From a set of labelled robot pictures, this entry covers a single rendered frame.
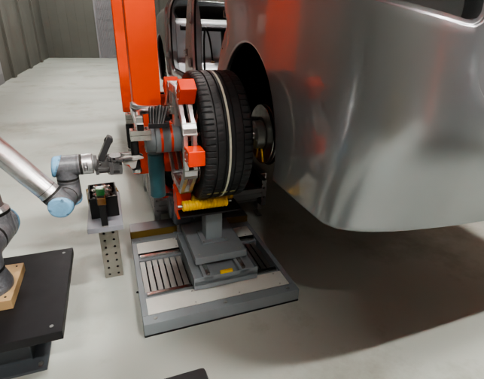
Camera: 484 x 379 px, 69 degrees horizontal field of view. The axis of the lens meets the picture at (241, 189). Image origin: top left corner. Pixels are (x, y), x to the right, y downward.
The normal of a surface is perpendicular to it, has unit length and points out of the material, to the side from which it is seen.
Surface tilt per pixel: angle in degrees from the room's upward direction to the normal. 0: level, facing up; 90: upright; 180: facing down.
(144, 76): 90
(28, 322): 0
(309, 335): 0
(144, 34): 90
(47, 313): 0
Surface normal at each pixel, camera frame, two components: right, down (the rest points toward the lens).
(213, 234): 0.34, 0.39
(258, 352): 0.03, -0.91
